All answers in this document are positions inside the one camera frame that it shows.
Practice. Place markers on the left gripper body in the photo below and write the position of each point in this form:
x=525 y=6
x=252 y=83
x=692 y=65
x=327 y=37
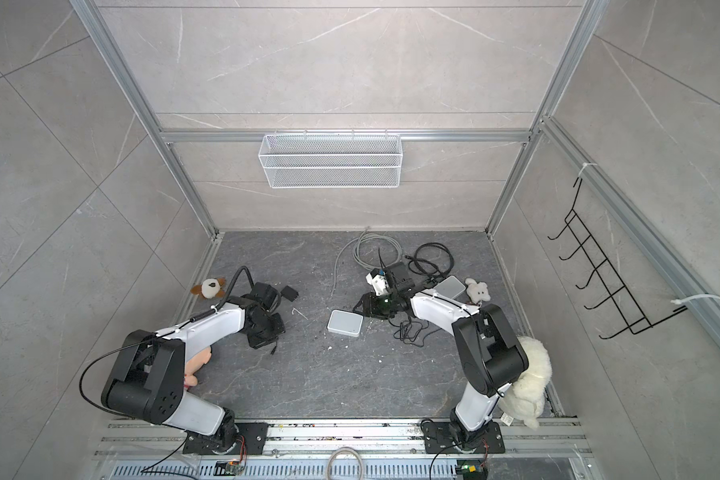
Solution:
x=271 y=329

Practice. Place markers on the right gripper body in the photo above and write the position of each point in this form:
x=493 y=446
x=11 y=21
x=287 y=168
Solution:
x=381 y=306

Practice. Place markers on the black power adapter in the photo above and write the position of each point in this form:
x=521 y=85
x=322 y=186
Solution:
x=286 y=292

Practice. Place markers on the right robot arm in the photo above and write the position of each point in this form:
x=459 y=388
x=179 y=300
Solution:
x=490 y=353

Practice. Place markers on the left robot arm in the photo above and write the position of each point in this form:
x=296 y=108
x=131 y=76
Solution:
x=154 y=371

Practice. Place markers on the brown white plush toy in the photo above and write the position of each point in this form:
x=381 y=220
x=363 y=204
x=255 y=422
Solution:
x=210 y=288

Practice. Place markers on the pink cartoon boy doll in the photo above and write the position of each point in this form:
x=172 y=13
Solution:
x=193 y=365

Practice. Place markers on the small white plush toy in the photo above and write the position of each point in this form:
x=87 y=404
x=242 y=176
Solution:
x=477 y=292

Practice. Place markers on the large white plush sheep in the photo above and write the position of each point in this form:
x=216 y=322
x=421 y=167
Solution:
x=525 y=399

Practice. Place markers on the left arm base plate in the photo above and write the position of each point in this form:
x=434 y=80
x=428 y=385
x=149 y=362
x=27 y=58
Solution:
x=246 y=438

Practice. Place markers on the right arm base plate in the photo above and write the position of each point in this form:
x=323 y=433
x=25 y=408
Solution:
x=451 y=438

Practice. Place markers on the white wire mesh basket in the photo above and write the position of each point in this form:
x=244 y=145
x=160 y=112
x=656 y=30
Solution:
x=353 y=160

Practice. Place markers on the black wire hook rack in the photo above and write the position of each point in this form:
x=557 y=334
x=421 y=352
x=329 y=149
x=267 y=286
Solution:
x=632 y=318

